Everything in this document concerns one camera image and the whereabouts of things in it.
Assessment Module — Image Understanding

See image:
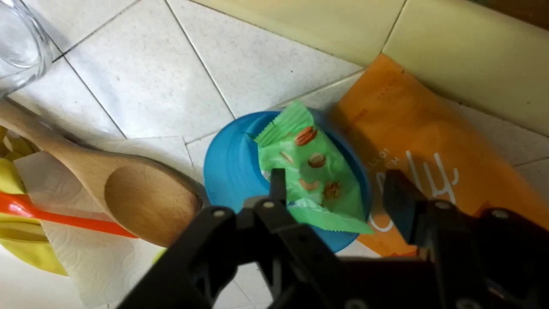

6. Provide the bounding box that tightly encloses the clear drinking glass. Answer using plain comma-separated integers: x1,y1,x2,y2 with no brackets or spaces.
0,0,62,98

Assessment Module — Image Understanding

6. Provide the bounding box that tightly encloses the blue bowl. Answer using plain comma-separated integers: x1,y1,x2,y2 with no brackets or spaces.
202,108,374,254

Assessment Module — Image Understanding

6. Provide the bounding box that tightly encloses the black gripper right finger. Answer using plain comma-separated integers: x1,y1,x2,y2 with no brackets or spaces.
382,168,549,309

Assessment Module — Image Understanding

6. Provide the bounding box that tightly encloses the white paper towel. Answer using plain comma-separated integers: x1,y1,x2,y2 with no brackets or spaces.
12,149,168,309

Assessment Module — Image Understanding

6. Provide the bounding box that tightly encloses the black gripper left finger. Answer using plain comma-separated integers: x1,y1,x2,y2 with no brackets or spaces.
116,166,346,309

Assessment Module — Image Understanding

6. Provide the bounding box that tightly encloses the orange snack bag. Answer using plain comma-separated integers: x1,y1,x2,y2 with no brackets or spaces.
329,53,549,261

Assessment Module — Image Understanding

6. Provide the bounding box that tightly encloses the wooden spoon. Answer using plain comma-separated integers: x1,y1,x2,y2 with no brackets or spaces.
0,96,206,249

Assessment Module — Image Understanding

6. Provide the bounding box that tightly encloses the orange handled spatula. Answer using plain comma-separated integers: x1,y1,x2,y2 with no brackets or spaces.
0,190,137,240

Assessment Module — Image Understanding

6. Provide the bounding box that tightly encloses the green snack packet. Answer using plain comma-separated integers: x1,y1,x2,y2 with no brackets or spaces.
252,99,377,235

